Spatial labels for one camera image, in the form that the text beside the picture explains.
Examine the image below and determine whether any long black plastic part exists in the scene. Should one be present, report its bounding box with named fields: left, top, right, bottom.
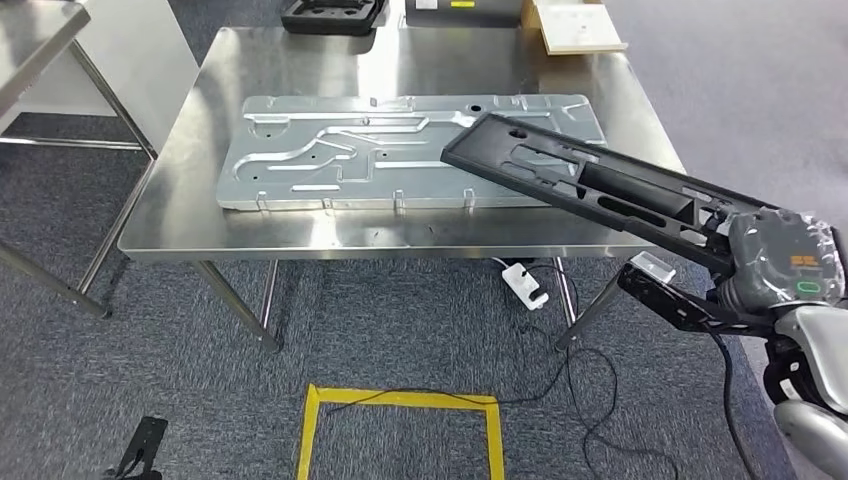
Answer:
left=439, top=112, right=848, bottom=278

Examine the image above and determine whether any stainless steel workbench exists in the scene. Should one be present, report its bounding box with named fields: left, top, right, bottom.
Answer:
left=117, top=25, right=688, bottom=354

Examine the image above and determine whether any white power strip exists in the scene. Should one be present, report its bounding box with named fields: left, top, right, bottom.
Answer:
left=501, top=262, right=551, bottom=312

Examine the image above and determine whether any stamped sheet metal panel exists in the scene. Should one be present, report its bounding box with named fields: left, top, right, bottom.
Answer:
left=215, top=93, right=608, bottom=214

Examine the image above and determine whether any yellow floor tape square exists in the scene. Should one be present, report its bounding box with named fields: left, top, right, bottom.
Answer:
left=295, top=384, right=507, bottom=480

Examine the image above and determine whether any grey flat box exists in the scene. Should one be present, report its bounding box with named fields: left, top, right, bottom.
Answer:
left=404, top=0, right=526, bottom=30

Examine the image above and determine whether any black foam tool case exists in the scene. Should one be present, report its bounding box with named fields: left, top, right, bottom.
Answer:
left=280, top=0, right=390, bottom=37

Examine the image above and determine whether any brown cardboard box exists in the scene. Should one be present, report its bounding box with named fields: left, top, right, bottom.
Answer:
left=520, top=0, right=605, bottom=31

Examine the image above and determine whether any stainless steel table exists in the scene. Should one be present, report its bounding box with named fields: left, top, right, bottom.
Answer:
left=0, top=0, right=160, bottom=321

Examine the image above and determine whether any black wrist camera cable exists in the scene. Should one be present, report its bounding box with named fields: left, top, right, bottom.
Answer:
left=710, top=333, right=758, bottom=480

